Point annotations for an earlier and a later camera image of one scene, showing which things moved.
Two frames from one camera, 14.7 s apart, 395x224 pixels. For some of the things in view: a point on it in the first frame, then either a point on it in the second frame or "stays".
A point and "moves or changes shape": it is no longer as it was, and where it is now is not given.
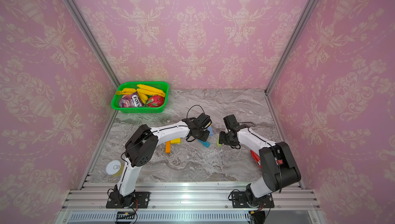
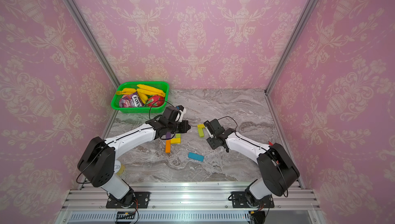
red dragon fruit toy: x=155 y=101 stays
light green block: x=218 y=144 moves or changes shape
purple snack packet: x=132 y=100 stays
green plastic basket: x=163 y=86 stays
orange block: x=168 y=147 stays
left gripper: x=205 y=137 -> x=184 y=129
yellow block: x=177 y=141 stays
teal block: x=207 y=144 -> x=196 y=156
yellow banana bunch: x=143 y=91 stays
